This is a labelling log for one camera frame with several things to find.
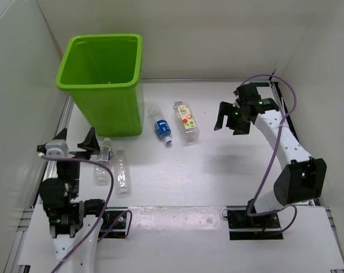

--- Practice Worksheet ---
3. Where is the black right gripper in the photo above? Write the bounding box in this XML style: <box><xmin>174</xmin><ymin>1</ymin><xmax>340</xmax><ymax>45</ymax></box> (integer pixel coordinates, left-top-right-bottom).
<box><xmin>214</xmin><ymin>102</ymin><xmax>251</xmax><ymax>135</ymax></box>

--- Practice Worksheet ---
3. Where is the clear bottle white blue label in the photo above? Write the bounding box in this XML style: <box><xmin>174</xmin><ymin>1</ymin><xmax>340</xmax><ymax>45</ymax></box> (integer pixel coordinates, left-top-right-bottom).
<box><xmin>94</xmin><ymin>138</ymin><xmax>113</xmax><ymax>186</ymax></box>

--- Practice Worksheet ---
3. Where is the clear bottle red green label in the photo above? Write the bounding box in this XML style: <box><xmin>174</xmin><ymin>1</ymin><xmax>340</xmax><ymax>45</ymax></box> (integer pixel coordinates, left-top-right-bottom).
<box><xmin>173</xmin><ymin>99</ymin><xmax>200</xmax><ymax>143</ymax></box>

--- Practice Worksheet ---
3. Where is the clear unlabelled plastic bottle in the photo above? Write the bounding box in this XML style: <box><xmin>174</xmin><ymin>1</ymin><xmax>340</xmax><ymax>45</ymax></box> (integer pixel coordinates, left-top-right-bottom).
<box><xmin>114</xmin><ymin>147</ymin><xmax>131</xmax><ymax>198</ymax></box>

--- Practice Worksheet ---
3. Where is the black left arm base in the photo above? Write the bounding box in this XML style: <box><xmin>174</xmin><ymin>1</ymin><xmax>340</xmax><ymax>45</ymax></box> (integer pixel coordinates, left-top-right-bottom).
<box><xmin>98</xmin><ymin>208</ymin><xmax>133</xmax><ymax>241</ymax></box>

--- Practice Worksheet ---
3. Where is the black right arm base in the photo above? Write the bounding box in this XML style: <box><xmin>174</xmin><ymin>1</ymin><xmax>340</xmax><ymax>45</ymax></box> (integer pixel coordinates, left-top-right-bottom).
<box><xmin>222</xmin><ymin>208</ymin><xmax>283</xmax><ymax>241</ymax></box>

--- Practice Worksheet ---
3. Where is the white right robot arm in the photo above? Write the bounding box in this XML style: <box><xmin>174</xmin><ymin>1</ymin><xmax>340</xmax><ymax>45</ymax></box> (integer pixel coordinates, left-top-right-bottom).
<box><xmin>214</xmin><ymin>83</ymin><xmax>327</xmax><ymax>228</ymax></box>

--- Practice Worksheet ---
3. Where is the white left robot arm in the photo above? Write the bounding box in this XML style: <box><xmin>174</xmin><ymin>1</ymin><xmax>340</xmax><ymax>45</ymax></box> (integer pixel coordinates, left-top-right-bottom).
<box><xmin>37</xmin><ymin>128</ymin><xmax>110</xmax><ymax>272</ymax></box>

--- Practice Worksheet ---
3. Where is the green plastic bin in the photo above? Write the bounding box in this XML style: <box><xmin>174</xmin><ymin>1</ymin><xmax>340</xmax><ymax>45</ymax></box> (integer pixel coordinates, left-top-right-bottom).
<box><xmin>56</xmin><ymin>34</ymin><xmax>144</xmax><ymax>137</ymax></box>

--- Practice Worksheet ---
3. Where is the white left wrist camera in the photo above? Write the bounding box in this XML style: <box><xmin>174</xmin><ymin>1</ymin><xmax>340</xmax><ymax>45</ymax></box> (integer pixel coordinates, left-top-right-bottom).
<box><xmin>37</xmin><ymin>140</ymin><xmax>69</xmax><ymax>157</ymax></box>

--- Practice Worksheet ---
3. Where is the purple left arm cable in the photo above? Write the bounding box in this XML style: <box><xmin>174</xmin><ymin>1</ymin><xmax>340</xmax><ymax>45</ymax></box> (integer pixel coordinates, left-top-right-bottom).
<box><xmin>42</xmin><ymin>155</ymin><xmax>115</xmax><ymax>273</ymax></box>

